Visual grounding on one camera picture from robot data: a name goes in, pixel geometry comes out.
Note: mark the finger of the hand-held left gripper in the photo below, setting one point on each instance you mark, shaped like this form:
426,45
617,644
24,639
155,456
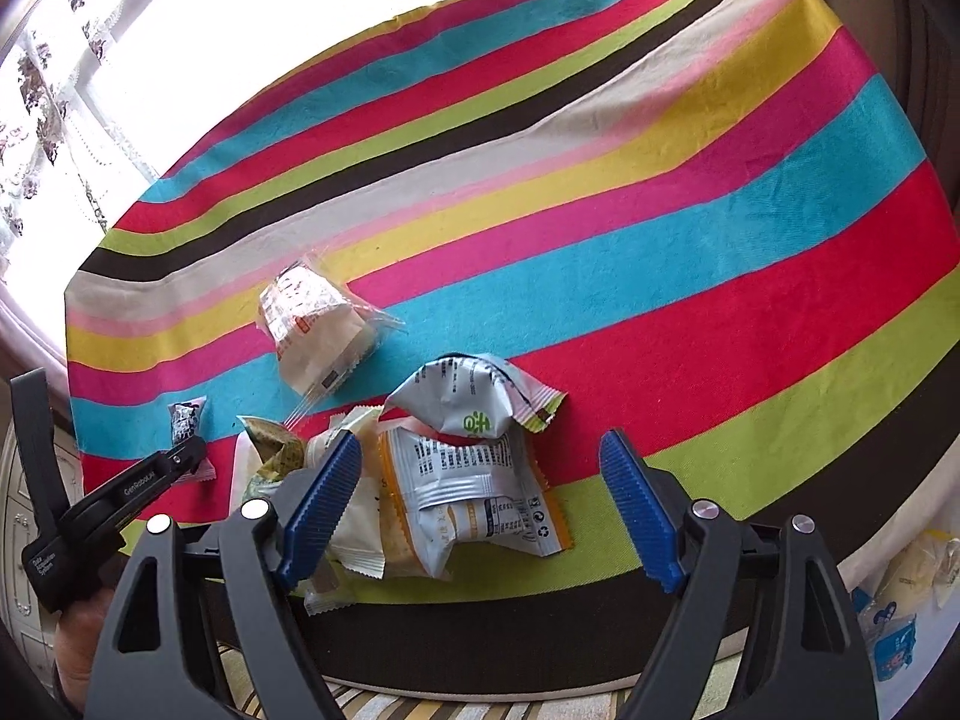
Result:
150,476

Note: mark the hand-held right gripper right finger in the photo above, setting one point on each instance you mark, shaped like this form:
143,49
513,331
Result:
641,510

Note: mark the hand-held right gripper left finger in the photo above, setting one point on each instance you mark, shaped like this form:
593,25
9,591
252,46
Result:
319,510

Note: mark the cream packet with black print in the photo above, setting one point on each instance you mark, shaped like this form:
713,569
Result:
358,517

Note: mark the small dark candy packet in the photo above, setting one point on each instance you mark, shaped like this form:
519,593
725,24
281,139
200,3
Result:
184,420

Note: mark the white orange-edged snack packet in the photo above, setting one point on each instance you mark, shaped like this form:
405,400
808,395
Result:
465,495

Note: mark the silver white green-print packet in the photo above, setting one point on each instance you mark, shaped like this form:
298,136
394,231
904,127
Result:
465,397

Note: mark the white blue cartoon snack packet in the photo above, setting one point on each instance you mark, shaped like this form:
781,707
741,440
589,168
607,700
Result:
892,641

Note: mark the clear bag with white bun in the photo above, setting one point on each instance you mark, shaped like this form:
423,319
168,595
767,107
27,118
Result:
919,570

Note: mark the white box with purple edge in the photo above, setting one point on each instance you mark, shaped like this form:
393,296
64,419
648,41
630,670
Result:
926,637

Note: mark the person's left hand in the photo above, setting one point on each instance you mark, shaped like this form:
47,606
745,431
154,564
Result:
79,652

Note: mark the small green yellow packet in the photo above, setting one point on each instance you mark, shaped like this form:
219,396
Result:
266,450

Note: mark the small white packet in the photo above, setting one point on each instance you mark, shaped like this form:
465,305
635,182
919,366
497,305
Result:
326,592

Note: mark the beige curtain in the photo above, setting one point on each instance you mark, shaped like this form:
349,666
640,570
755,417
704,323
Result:
30,345
862,0

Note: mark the clear-wrapped sandwich cake packet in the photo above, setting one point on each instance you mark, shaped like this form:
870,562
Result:
315,322

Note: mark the beige brown striped towel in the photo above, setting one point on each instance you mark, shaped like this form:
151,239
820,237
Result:
465,705

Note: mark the colourful striped cloth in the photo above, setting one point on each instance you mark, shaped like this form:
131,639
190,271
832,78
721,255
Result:
675,240

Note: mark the sheer floral lace curtain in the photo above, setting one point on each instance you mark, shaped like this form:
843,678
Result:
60,127

